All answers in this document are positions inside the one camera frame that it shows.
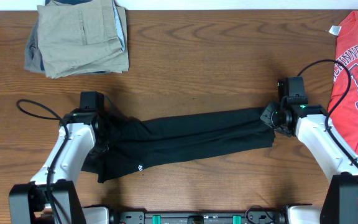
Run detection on black t-shirt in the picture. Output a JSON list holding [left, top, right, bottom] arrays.
[[82, 108, 275, 183]]

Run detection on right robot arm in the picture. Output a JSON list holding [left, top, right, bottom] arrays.
[[260, 102, 358, 224]]

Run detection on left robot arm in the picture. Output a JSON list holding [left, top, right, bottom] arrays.
[[9, 111, 110, 223]]

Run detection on folded khaki trousers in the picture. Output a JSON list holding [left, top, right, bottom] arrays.
[[37, 0, 129, 78]]

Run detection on folded grey garment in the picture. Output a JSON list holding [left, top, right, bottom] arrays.
[[23, 0, 113, 75]]

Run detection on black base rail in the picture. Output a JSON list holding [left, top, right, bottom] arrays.
[[82, 204, 287, 224]]

